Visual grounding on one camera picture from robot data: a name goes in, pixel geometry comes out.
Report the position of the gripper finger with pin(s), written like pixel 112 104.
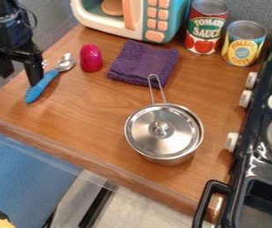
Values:
pixel 1 63
pixel 34 72

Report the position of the purple cloth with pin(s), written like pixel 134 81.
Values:
pixel 144 62

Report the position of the red tomato sauce can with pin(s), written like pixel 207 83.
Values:
pixel 205 28

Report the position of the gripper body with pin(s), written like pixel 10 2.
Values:
pixel 11 40

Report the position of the red toy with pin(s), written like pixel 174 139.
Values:
pixel 90 58

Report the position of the silver pot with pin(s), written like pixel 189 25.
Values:
pixel 157 157

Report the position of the yellow pineapple can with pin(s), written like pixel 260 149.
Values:
pixel 243 44

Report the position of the toy microwave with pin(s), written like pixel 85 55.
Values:
pixel 142 17

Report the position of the blue spoon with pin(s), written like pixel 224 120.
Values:
pixel 50 75

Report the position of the toy stove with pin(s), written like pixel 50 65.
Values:
pixel 257 166

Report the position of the silver lid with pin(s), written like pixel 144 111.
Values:
pixel 162 130

